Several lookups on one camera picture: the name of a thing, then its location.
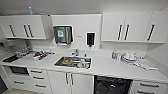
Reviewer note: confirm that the steel paper towel dispenser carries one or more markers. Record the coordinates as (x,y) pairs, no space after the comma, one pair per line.
(62,34)

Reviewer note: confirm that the stack of white plates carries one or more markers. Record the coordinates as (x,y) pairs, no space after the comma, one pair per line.
(129,57)

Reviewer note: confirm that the white narrow drawer cabinet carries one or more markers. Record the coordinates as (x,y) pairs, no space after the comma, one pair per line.
(150,88)

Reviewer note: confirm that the black microwave oven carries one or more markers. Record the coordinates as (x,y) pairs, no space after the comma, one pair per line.
(18,70)

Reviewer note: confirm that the white three-door wall cabinet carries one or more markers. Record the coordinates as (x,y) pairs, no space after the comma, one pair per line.
(133,27)

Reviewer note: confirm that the white cloth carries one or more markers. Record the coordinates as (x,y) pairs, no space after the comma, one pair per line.
(148,65)

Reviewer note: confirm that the stainless steel dishwasher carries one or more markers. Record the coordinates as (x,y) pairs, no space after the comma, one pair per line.
(111,86)

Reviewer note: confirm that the small wall label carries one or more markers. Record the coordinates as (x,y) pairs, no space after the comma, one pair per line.
(79,36)

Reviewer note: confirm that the chrome faucet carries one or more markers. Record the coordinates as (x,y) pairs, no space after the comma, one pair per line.
(75,52)

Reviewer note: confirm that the white cup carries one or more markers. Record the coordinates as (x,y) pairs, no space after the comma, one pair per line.
(81,63)

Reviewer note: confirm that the small chrome sink knob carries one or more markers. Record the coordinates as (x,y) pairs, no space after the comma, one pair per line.
(85,55)

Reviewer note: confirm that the bowl with orange food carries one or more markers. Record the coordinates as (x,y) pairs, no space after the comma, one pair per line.
(67,61)

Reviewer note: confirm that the stainless steel sink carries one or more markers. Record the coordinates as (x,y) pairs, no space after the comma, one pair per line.
(60,65)

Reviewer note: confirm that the black soap dispenser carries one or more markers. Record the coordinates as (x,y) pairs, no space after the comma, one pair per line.
(90,39)

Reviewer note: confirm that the bottle on cabinet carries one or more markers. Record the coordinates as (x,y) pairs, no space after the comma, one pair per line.
(30,11)

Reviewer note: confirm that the small white bottle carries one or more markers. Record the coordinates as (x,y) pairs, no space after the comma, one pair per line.
(119,57)

